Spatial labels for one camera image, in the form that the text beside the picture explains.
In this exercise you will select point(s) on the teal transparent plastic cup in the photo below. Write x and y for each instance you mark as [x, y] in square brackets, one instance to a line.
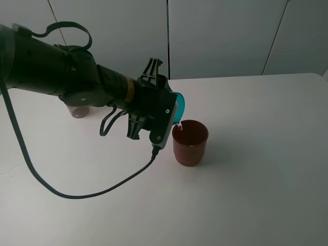
[179, 112]

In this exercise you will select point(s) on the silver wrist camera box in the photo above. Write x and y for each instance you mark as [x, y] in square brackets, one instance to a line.
[163, 119]

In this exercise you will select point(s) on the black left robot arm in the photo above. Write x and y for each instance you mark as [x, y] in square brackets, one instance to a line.
[71, 74]

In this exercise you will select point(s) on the smoky transparent water bottle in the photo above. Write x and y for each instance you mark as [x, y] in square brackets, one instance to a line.
[79, 112]

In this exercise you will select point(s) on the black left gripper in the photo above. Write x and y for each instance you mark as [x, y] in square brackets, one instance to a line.
[141, 93]

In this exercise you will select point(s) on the red plastic cup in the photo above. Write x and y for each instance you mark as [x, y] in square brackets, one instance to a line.
[189, 143]

